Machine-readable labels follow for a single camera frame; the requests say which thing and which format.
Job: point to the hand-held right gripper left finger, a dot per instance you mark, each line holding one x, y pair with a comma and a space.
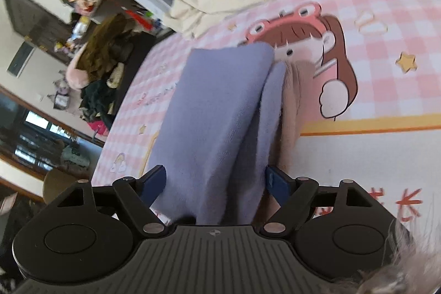
153, 187

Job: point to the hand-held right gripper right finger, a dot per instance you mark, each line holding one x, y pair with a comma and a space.
277, 187

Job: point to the pink and lavender sweater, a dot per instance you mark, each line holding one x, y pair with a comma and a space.
213, 108

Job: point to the magenta cloth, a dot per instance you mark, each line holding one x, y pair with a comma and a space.
98, 128

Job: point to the dark green cloth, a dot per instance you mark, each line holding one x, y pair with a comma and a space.
98, 101

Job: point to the wooden framed window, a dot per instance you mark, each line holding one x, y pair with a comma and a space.
41, 139

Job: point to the olive green cloth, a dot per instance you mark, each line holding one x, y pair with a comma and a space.
106, 46

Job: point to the pink checkered printed mat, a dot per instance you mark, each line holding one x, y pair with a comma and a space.
379, 73

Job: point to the fluffy pale sleeve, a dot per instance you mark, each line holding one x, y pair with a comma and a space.
413, 266

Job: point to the dark wooden board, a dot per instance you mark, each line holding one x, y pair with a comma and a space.
31, 22

